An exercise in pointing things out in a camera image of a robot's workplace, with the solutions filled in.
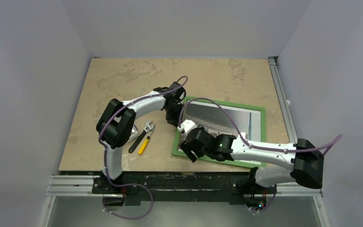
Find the green picture frame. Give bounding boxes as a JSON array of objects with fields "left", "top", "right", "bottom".
[{"left": 171, "top": 96, "right": 267, "bottom": 168}]

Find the yellow handled screwdriver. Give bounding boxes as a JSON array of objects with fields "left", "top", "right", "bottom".
[{"left": 138, "top": 129, "right": 154, "bottom": 155}]

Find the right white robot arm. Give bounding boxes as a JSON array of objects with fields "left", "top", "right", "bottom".
[{"left": 179, "top": 127, "right": 324, "bottom": 192}]

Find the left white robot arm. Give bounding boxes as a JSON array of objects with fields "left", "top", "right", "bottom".
[{"left": 96, "top": 81, "right": 186, "bottom": 193}]

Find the black adjustable wrench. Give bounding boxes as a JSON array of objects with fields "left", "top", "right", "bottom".
[{"left": 128, "top": 121, "right": 155, "bottom": 153}]

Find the clear plastic organizer box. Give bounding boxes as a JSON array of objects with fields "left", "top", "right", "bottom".
[{"left": 128, "top": 124, "right": 140, "bottom": 143}]

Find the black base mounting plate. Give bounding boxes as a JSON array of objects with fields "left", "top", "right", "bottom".
[{"left": 59, "top": 171, "right": 277, "bottom": 208}]

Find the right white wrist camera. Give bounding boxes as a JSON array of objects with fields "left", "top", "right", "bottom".
[{"left": 177, "top": 120, "right": 197, "bottom": 134}]

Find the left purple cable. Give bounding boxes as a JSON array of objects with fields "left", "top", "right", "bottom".
[{"left": 98, "top": 76, "right": 189, "bottom": 220}]

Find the front aluminium rail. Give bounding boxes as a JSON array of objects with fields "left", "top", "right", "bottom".
[{"left": 45, "top": 175, "right": 322, "bottom": 198}]

